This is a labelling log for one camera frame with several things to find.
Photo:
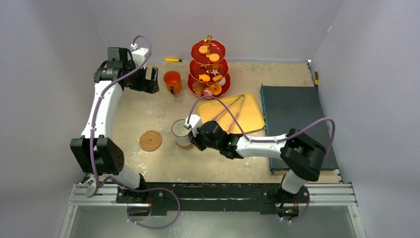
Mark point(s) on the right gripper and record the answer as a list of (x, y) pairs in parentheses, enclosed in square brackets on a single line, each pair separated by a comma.
[(196, 138)]

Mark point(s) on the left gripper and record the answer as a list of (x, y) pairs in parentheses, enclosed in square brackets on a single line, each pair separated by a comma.
[(149, 86)]

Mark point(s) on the orange mug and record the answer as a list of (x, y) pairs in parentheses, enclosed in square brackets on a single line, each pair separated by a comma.
[(172, 80)]

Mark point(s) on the white ribbed mug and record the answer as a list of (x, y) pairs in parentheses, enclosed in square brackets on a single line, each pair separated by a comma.
[(180, 133)]

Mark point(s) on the red white cake slice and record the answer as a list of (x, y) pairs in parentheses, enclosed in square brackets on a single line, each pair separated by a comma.
[(207, 93)]

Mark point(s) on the orange fish cookie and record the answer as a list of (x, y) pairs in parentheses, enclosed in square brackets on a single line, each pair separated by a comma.
[(204, 77)]

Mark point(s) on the red three tier stand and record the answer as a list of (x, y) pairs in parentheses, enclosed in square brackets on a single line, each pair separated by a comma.
[(200, 64)]

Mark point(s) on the round biscuit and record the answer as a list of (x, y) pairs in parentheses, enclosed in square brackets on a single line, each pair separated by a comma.
[(214, 57), (204, 50)]

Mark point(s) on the square scalloped biscuit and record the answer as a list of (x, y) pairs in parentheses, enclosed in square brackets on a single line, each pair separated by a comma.
[(217, 78)]

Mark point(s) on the white iced star cookie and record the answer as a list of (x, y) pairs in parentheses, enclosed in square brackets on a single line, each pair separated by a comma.
[(214, 72)]

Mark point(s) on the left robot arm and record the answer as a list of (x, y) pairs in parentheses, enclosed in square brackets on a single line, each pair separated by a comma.
[(94, 150)]

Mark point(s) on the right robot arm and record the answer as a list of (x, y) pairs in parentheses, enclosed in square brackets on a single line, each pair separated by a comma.
[(302, 154)]

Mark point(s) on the yellow serving tray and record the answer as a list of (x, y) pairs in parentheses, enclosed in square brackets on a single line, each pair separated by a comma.
[(246, 115)]

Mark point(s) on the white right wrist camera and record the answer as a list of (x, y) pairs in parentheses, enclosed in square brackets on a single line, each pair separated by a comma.
[(193, 122)]

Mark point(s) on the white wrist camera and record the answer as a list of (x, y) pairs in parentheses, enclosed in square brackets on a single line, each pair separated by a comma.
[(139, 55), (193, 122)]

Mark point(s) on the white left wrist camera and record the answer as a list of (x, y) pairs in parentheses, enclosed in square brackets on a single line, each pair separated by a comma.
[(139, 55)]

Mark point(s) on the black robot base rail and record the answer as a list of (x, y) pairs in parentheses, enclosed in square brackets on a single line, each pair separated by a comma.
[(264, 198)]

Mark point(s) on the red handled adjustable wrench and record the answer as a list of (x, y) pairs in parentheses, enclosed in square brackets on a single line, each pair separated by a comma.
[(91, 186)]

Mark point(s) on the yellow black tool handle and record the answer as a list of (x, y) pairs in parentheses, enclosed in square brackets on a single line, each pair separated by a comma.
[(316, 83)]

